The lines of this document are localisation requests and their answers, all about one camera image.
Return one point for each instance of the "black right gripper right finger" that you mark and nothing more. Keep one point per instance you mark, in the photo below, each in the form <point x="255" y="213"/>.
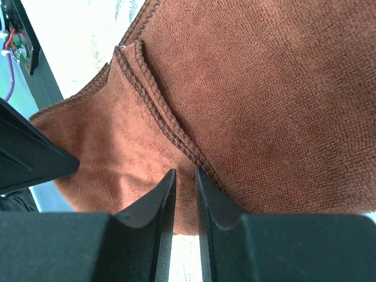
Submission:
<point x="239" y="246"/>

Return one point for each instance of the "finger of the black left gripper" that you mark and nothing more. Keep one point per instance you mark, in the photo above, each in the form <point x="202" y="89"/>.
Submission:
<point x="28" y="158"/>

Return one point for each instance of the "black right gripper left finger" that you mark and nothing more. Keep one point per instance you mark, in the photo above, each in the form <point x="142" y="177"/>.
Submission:
<point x="131" y="245"/>

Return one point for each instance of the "brown towel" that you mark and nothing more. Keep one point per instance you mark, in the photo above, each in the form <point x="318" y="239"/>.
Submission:
<point x="273" y="100"/>

